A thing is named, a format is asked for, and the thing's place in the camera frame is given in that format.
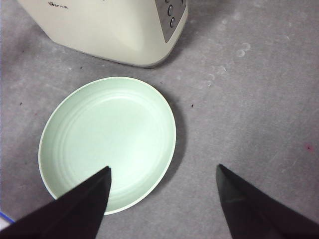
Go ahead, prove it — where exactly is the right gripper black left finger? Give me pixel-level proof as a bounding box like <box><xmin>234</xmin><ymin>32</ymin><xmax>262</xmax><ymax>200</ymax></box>
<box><xmin>0</xmin><ymin>166</ymin><xmax>112</xmax><ymax>239</ymax></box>

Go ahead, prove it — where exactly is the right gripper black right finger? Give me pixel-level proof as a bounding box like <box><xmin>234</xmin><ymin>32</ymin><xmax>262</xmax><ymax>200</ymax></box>
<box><xmin>215</xmin><ymin>164</ymin><xmax>319</xmax><ymax>239</ymax></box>

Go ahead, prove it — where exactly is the pale green round plate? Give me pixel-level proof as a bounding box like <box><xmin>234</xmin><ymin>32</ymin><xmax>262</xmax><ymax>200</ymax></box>
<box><xmin>38</xmin><ymin>76</ymin><xmax>177</xmax><ymax>216</ymax></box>

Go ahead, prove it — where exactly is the cream two-slot toaster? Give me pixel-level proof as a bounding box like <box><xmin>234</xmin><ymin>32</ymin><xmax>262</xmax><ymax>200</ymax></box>
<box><xmin>17</xmin><ymin>0</ymin><xmax>189</xmax><ymax>68</ymax></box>

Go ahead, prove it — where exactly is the blue-edged white sheet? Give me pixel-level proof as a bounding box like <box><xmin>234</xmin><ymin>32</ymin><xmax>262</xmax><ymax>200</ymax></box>
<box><xmin>0</xmin><ymin>211</ymin><xmax>15</xmax><ymax>223</ymax></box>

